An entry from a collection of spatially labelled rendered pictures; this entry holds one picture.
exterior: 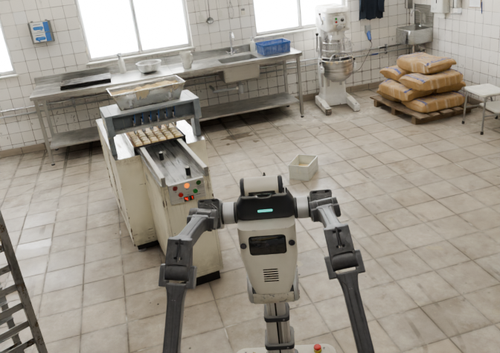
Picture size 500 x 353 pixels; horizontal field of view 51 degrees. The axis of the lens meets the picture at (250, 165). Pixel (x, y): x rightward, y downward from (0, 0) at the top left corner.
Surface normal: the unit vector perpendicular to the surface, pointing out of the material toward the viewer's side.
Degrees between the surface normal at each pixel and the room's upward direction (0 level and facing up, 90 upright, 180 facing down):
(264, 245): 90
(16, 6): 90
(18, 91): 90
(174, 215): 90
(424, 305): 0
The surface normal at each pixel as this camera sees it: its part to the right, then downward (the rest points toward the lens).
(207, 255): 0.37, 0.32
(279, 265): -0.04, 0.39
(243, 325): -0.11, -0.92
